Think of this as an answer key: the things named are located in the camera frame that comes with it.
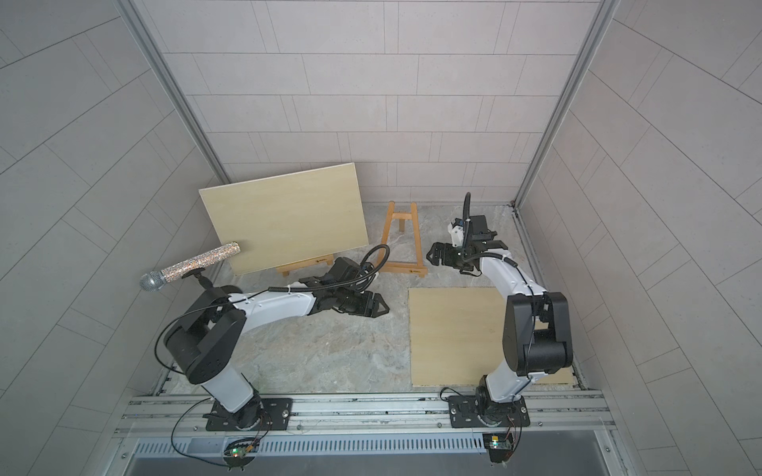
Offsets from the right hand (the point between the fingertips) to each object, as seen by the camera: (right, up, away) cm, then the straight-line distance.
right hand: (440, 254), depth 91 cm
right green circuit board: (+10, -43, -23) cm, 49 cm away
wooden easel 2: (-8, -5, +2) cm, 10 cm away
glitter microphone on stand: (-70, -4, -23) cm, 74 cm away
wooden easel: (-49, -5, +3) cm, 50 cm away
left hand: (-17, -15, -6) cm, 24 cm away
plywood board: (-45, +11, -6) cm, 47 cm away
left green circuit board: (-48, -40, -28) cm, 68 cm away
